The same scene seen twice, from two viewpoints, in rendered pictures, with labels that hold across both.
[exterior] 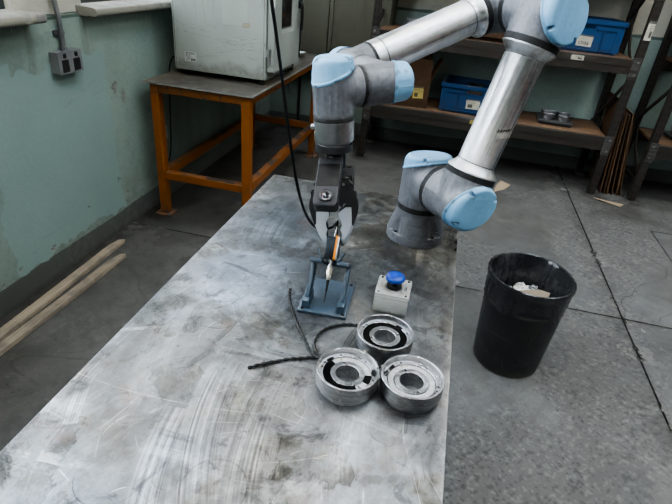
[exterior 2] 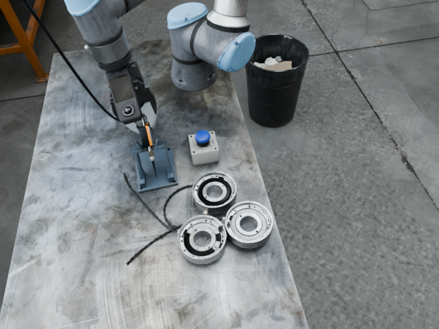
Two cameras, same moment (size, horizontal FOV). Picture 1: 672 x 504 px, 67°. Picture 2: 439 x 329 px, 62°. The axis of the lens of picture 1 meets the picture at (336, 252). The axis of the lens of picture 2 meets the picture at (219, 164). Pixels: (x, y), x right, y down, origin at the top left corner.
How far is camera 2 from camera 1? 0.29 m
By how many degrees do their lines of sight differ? 24
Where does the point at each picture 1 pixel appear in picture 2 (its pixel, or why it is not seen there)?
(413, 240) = (197, 84)
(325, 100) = (91, 26)
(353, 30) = not seen: outside the picture
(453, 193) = (221, 46)
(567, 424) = (323, 144)
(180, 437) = not seen: outside the picture
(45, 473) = not seen: outside the picture
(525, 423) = (298, 155)
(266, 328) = (123, 220)
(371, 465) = (247, 302)
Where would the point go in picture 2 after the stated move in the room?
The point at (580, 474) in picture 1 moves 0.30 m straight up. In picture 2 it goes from (339, 175) to (353, 135)
